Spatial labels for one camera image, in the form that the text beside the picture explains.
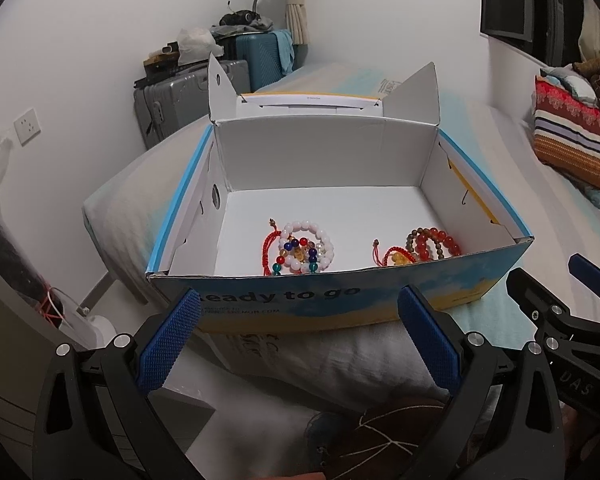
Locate orange cord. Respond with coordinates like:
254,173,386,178
39,287,66,321

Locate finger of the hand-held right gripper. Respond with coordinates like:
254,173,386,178
567,254,600,306
506,267,581,333

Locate beige curtain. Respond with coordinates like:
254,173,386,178
284,0,311,46

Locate brown bead bracelet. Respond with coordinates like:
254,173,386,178
405,228,451,263

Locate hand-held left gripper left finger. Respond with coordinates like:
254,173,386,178
32,287,203,480

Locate pale pink bead bracelet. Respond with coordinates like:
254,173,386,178
278,218,337,275

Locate dark items on suitcase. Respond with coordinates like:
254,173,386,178
219,2,276,36

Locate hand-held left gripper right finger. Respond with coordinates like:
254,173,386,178
397,285,566,480

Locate red string bracelet gold charm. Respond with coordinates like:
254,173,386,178
261,218,293,277

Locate black items on grey suitcase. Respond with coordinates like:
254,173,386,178
134,42,181,88

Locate white wall socket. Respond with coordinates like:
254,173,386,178
14,108,42,147

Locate grey suitcase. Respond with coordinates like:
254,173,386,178
132,59,251,150

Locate blue yellow cardboard box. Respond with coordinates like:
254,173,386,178
146,51,535,335

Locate white appliance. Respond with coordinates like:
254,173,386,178
77,305,118,346

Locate brown patterned cloth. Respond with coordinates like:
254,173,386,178
305,395,461,480

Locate white plastic bag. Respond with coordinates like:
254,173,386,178
176,27,223,67

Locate multicolour bead bracelet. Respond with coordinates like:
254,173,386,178
272,237,321,276

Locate striped woven pillow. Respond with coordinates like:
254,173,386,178
532,75,600,196

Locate teal suitcase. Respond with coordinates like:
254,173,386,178
215,30,298,93

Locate red orange bead bracelet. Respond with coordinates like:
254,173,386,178
414,230,463,261

